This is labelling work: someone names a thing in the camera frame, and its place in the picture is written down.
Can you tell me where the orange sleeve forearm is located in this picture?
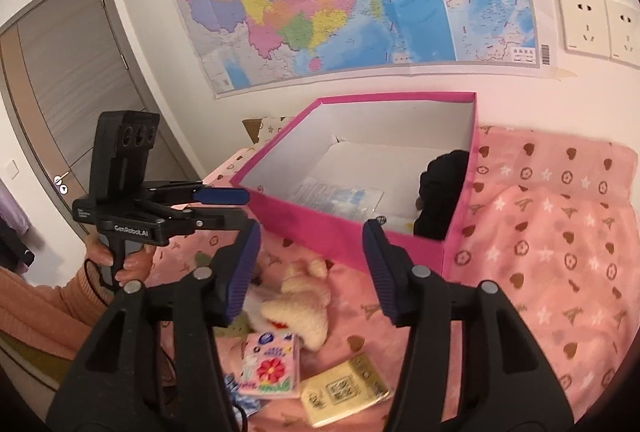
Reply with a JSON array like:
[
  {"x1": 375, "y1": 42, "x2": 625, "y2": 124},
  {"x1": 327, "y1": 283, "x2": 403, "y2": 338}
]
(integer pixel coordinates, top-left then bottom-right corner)
[{"x1": 0, "y1": 265, "x2": 114, "y2": 360}]

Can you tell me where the clear plastic bag in box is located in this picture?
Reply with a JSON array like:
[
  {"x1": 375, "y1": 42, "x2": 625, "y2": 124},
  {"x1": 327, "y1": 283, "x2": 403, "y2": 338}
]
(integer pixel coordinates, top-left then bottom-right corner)
[{"x1": 288, "y1": 177, "x2": 383, "y2": 222}]

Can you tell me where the person's left hand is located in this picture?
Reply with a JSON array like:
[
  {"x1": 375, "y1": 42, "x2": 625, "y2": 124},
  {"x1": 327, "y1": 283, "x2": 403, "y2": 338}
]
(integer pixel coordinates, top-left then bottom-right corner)
[{"x1": 85, "y1": 235, "x2": 156, "y2": 287}]

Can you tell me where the green plush toy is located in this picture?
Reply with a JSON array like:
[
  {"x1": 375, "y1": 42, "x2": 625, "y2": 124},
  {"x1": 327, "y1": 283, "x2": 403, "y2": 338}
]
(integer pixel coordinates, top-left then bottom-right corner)
[{"x1": 194, "y1": 250, "x2": 252, "y2": 339}]

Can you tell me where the cream plush toy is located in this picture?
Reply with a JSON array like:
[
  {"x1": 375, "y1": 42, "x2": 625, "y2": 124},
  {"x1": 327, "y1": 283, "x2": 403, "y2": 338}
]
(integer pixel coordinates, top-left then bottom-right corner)
[{"x1": 259, "y1": 258, "x2": 332, "y2": 352}]

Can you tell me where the white wall socket left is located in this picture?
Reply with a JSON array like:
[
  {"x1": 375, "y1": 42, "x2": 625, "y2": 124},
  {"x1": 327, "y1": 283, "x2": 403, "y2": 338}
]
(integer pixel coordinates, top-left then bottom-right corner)
[{"x1": 558, "y1": 0, "x2": 611, "y2": 59}]

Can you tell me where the pink flower tissue pack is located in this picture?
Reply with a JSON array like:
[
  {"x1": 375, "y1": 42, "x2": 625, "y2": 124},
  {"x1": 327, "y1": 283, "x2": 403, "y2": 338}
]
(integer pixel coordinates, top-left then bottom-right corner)
[{"x1": 239, "y1": 329, "x2": 300, "y2": 400}]

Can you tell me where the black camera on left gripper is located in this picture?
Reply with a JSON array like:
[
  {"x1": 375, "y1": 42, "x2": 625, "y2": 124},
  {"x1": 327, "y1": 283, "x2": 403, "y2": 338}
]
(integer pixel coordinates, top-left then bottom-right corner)
[{"x1": 89, "y1": 111, "x2": 160, "y2": 201}]

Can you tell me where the grey wooden door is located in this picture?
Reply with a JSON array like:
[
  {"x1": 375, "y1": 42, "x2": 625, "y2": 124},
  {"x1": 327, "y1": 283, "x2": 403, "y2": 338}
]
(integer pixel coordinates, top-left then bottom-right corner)
[{"x1": 0, "y1": 0, "x2": 202, "y2": 243}]

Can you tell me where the black soft cloth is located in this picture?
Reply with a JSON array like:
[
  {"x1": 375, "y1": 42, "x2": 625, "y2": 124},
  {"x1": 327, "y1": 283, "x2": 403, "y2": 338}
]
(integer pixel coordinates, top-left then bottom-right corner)
[{"x1": 413, "y1": 149, "x2": 470, "y2": 241}]

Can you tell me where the pink cardboard box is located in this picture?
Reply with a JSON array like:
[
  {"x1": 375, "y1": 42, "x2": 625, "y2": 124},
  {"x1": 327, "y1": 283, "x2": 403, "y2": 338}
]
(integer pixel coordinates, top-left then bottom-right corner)
[{"x1": 231, "y1": 91, "x2": 478, "y2": 275}]

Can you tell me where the silver door handle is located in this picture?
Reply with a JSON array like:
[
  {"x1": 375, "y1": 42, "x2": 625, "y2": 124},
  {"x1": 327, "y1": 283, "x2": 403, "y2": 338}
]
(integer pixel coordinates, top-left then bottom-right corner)
[{"x1": 52, "y1": 170, "x2": 70, "y2": 196}]

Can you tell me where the pink patterned blanket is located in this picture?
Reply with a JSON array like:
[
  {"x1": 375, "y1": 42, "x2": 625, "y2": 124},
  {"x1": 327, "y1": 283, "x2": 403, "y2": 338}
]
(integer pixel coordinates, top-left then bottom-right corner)
[{"x1": 146, "y1": 126, "x2": 639, "y2": 421}]

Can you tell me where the white wall socket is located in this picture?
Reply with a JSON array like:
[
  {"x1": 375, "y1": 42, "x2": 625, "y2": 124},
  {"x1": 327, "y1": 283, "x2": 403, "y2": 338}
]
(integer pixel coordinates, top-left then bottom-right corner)
[
  {"x1": 605, "y1": 0, "x2": 640, "y2": 67},
  {"x1": 558, "y1": 0, "x2": 611, "y2": 59}
]

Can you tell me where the white wall socket right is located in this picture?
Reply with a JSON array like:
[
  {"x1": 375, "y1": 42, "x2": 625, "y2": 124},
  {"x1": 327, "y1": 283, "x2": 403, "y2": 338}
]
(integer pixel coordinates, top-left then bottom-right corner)
[{"x1": 605, "y1": 0, "x2": 640, "y2": 67}]

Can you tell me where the yellow tissue pack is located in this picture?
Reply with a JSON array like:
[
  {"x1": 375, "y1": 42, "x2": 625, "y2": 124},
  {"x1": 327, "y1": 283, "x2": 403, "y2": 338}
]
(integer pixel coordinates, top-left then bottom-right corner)
[{"x1": 299, "y1": 353, "x2": 393, "y2": 428}]

